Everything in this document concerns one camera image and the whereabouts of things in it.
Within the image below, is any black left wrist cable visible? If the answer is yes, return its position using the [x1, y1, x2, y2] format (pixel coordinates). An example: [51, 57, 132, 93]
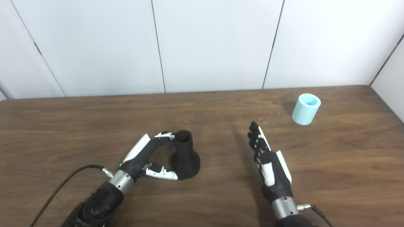
[29, 165, 114, 227]

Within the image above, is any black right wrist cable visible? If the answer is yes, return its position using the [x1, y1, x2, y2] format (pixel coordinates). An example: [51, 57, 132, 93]
[297, 204, 334, 227]

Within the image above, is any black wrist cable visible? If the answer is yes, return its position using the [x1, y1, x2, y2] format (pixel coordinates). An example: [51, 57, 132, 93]
[297, 204, 334, 227]
[29, 165, 114, 227]

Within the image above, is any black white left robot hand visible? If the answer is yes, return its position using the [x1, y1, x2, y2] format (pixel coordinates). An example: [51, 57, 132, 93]
[119, 131, 185, 182]

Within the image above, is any light-blue hose piece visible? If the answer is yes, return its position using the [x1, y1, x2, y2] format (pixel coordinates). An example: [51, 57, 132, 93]
[292, 93, 321, 125]

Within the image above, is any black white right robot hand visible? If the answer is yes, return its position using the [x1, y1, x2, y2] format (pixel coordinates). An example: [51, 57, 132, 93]
[247, 121, 293, 204]

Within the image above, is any black flared nozzle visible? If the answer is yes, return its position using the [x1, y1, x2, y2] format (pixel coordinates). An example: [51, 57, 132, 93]
[171, 130, 200, 180]

